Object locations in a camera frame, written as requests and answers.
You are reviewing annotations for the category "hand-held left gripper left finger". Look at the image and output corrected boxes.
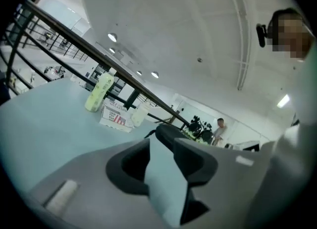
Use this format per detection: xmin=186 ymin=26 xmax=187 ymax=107
xmin=26 ymin=137 xmax=167 ymax=229

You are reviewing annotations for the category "black equipment on stand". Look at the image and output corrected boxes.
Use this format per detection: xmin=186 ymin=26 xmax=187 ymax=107
xmin=187 ymin=115 xmax=214 ymax=142

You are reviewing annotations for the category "person's head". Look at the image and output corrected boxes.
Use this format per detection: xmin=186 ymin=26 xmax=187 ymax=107
xmin=267 ymin=7 xmax=314 ymax=62

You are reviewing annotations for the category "rectangular ceiling light panel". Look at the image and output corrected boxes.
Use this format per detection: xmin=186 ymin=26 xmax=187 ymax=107
xmin=276 ymin=93 xmax=290 ymax=109

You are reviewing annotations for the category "white ceiling conduit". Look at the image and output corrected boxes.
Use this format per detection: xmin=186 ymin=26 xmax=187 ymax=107
xmin=222 ymin=0 xmax=250 ymax=91

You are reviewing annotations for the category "person's white shirt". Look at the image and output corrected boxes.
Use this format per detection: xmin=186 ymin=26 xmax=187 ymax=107
xmin=244 ymin=39 xmax=317 ymax=229

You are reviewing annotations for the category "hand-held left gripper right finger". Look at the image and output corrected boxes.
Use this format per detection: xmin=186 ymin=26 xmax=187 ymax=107
xmin=173 ymin=137 xmax=274 ymax=229

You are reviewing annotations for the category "white printed cardboard box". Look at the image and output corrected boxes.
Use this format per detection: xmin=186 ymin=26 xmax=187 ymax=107
xmin=99 ymin=98 xmax=135 ymax=133

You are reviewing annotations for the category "dark metal railing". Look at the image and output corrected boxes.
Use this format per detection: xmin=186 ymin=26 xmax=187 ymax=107
xmin=4 ymin=0 xmax=192 ymax=130

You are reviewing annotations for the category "black head-worn camera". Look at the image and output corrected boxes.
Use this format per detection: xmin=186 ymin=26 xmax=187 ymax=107
xmin=256 ymin=23 xmax=268 ymax=48

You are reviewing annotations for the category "yellow-green plastic bottle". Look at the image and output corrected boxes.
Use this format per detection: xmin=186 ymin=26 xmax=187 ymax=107
xmin=84 ymin=72 xmax=116 ymax=113

